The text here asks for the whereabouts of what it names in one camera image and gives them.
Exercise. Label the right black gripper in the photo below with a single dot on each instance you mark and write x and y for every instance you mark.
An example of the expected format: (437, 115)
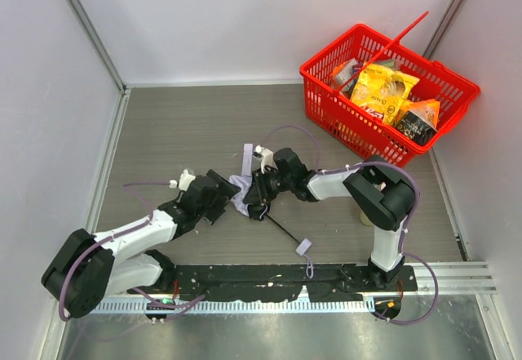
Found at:
(259, 191)

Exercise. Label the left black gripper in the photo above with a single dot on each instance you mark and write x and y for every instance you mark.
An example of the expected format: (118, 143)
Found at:
(222, 188)

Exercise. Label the lavender folding umbrella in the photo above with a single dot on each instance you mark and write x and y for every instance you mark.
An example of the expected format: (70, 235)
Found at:
(244, 181)

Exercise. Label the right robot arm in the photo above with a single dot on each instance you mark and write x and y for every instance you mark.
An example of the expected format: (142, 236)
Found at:
(385, 193)

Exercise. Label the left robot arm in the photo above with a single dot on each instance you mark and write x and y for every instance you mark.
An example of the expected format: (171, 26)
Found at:
(88, 267)

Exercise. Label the pale yellow bottle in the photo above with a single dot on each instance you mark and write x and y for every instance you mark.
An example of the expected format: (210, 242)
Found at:
(365, 219)

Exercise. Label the orange snack packet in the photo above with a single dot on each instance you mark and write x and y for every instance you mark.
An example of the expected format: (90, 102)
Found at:
(341, 74)

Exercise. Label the red plastic shopping basket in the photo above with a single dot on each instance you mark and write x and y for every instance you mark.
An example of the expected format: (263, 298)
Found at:
(364, 135)

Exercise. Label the yellow chips bag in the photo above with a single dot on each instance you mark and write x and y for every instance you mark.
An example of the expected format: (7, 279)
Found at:
(380, 91)

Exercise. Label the black and orange snack bag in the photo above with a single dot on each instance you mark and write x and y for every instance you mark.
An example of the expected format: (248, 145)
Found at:
(418, 120)

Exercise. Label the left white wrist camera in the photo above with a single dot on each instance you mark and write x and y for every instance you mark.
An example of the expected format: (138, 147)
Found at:
(186, 177)

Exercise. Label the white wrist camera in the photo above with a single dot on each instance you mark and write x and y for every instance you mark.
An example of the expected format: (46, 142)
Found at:
(186, 177)
(265, 156)

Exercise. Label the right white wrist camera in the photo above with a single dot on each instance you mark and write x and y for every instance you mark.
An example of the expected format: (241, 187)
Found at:
(265, 156)

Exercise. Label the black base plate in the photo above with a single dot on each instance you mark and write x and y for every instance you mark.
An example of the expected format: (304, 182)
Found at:
(276, 283)

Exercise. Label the slotted cable duct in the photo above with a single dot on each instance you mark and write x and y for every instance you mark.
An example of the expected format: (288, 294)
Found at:
(137, 305)

